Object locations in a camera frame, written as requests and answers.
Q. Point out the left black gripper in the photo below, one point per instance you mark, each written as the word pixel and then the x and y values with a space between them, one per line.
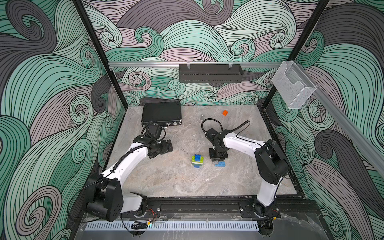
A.
pixel 164 148

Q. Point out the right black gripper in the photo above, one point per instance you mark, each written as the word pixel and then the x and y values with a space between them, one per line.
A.
pixel 213 158

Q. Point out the light blue lego brick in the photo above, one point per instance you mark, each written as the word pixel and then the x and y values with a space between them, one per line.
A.
pixel 220 164

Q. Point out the lime green long lego brick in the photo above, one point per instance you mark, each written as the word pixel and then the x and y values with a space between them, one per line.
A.
pixel 197 163

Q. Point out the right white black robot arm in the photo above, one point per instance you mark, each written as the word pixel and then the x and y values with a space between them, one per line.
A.
pixel 272 163

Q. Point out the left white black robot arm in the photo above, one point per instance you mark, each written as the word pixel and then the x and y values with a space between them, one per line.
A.
pixel 104 198

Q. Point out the black hard case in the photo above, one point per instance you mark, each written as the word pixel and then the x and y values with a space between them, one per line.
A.
pixel 162 114

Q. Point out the white slotted cable duct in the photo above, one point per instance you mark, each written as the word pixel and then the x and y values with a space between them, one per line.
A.
pixel 176 226

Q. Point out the black wall tray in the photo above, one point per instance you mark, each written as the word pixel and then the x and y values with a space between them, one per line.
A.
pixel 210 73

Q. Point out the clear plastic wall bin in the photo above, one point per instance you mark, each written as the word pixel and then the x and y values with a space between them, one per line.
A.
pixel 293 84

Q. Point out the aluminium wall rail right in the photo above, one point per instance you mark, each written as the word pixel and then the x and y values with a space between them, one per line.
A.
pixel 334 100

